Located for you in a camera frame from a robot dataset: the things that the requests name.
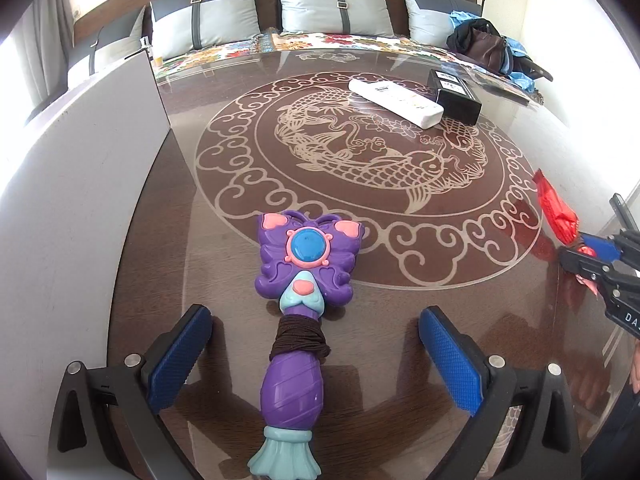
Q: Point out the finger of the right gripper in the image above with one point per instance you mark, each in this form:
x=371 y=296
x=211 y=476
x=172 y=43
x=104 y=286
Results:
x=623 y=246
x=585 y=266

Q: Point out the purple butterfly toy wand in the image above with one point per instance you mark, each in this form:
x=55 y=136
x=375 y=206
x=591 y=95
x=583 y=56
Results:
x=306 y=267

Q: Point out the grey curtain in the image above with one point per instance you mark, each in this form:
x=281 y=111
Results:
x=44 y=37

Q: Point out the black soap box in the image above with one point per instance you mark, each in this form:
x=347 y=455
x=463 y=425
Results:
x=455 y=97

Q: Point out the grey pillow far right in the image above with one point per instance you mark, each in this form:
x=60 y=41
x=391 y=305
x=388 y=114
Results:
x=431 y=22

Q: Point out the floral bed cover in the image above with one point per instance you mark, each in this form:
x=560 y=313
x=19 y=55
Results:
x=339 y=48

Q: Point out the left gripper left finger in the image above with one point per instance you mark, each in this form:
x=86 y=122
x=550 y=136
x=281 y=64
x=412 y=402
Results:
x=83 y=442

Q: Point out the grey white storage box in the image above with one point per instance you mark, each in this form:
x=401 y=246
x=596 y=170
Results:
x=65 y=215

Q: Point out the red candy-shaped packet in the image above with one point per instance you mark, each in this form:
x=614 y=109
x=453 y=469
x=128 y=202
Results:
x=564 y=224

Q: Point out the person's right hand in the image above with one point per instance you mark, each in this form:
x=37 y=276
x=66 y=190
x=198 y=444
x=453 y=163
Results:
x=634 y=376

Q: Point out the small white lotion bottle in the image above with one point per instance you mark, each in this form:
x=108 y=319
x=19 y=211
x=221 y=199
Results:
x=145 y=43

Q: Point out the clear plastic packet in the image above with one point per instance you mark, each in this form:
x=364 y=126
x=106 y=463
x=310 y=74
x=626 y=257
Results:
x=497 y=86

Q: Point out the grey pillow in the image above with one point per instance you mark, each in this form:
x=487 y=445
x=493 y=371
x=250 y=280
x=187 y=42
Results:
x=182 y=26
x=108 y=45
x=431 y=22
x=346 y=17

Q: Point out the dark clothes and bag pile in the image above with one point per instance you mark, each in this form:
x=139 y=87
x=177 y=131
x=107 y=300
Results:
x=478 y=39

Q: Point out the grey pillow far left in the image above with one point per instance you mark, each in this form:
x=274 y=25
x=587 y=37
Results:
x=108 y=45

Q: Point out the white sunscreen bottle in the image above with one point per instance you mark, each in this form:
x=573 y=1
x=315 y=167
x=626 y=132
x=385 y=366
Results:
x=420 y=111

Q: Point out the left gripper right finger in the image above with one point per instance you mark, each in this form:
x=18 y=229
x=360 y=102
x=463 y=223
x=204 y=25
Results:
x=544 y=443

